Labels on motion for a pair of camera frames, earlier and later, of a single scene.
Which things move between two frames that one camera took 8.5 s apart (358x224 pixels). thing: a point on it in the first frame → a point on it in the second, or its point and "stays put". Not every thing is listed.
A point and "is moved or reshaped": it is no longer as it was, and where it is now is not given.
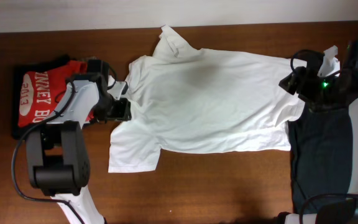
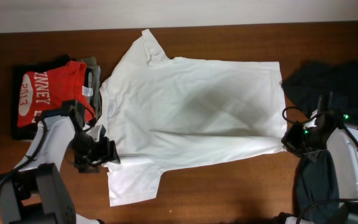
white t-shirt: x=185 y=99 is moved or reshaped
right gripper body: x=316 y=92 → x=301 y=141
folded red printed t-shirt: x=40 y=91 stays put
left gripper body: x=107 y=106 → x=82 y=154
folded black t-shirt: x=19 y=132 stays put
